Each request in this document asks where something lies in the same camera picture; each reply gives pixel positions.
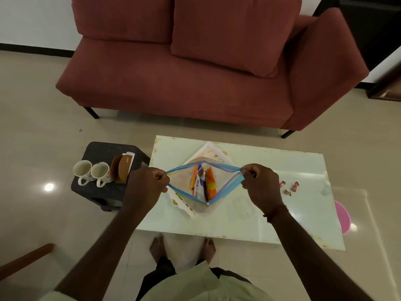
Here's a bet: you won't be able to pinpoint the person's right hand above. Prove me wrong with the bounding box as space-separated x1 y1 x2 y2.
240 163 287 217

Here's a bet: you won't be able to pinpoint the person's left forearm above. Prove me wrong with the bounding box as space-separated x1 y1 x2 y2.
55 204 151 301

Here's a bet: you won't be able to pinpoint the brown wooden armrest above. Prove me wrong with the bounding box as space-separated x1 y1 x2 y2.
0 243 55 281

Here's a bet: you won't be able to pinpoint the clear blue-edged zip bag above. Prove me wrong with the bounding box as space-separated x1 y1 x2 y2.
166 160 246 214

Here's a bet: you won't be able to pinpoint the person's left foot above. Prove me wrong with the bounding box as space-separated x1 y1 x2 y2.
149 236 167 264

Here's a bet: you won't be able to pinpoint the person's foot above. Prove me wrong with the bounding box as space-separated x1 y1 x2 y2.
200 237 217 264
149 236 167 264

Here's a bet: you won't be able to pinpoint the red fabric sofa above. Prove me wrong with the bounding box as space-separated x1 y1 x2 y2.
55 0 370 139

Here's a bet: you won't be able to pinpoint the white snack packet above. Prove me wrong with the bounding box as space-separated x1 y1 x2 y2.
194 172 207 203

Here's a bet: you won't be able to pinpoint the red sofa back cushion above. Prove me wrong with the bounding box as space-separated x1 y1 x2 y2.
170 0 303 79
70 0 175 45

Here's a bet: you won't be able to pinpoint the person's right forearm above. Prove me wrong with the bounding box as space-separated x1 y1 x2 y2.
269 209 374 301

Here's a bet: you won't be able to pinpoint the small orange snack packet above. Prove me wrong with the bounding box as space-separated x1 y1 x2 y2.
191 165 201 190

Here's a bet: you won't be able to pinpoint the person's right foot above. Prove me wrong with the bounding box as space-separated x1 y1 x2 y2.
200 237 217 264

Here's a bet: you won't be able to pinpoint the red wrist thread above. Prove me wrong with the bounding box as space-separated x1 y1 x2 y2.
263 204 289 223

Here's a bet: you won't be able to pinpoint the dark trousers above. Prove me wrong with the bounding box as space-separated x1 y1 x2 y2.
136 256 252 301

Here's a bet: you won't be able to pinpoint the dark cabinet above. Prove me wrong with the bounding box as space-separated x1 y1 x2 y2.
313 0 401 71

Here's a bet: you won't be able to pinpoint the pink plastic container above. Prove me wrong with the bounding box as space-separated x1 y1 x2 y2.
334 200 352 235

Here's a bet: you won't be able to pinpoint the person's left hand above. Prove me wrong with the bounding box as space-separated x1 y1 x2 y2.
123 167 170 214

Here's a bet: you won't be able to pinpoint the pale green shirt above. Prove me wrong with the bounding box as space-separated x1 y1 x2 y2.
39 260 274 301

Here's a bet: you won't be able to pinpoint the brown paper holder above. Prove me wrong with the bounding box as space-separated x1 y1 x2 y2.
110 154 133 184

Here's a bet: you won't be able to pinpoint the white floral ceramic mug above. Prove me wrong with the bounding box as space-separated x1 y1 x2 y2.
90 162 113 188

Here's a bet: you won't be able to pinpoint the dark plastic stool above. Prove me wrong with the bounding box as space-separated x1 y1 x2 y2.
71 141 151 212

